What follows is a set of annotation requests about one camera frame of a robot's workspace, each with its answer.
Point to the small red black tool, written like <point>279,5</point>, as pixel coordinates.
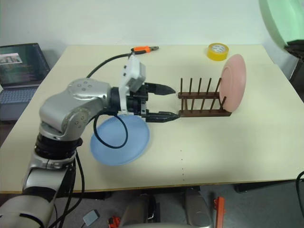
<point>114,222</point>

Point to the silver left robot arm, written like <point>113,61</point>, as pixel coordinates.
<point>71,104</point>

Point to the small grey flat box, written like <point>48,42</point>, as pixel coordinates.
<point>91,217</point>

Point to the orange bar tool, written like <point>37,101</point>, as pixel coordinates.
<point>219,211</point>

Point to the yellow tape roll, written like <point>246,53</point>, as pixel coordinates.
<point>213,57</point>

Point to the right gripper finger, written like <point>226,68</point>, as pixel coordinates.
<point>295,47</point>

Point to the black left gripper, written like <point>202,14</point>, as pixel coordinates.
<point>140,101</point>

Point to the green plate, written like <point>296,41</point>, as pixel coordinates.
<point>285,19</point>

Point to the dark grey laptop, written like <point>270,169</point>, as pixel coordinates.
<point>21,95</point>

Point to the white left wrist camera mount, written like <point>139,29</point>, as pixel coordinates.
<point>133,69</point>

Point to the brown wooden dish rack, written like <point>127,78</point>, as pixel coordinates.
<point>204,114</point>

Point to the grey rounded shape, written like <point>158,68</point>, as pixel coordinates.
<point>197,209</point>
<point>137,211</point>

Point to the dark bulky object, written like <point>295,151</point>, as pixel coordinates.
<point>298,73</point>

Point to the pink plate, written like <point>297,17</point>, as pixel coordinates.
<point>234,83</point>

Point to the blue plate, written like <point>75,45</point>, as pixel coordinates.
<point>133,142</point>

